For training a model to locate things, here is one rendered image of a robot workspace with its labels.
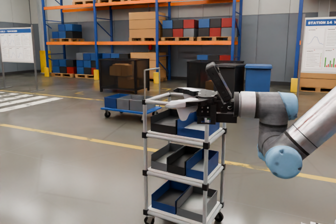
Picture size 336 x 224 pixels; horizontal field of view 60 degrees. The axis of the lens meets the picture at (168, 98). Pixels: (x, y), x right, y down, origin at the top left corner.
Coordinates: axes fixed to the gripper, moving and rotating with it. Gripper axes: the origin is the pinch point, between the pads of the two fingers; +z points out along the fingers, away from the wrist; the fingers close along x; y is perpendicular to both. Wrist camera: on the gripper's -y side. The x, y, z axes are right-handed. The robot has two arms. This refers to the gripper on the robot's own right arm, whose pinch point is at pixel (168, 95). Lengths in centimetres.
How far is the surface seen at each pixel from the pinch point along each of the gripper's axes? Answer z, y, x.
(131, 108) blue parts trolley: 143, 155, 397
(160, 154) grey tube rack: 30, 87, 118
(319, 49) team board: -194, 65, 507
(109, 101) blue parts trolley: 191, 148, 412
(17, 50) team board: 595, 100, 708
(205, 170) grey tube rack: -7, 79, 88
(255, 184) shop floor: -52, 150, 181
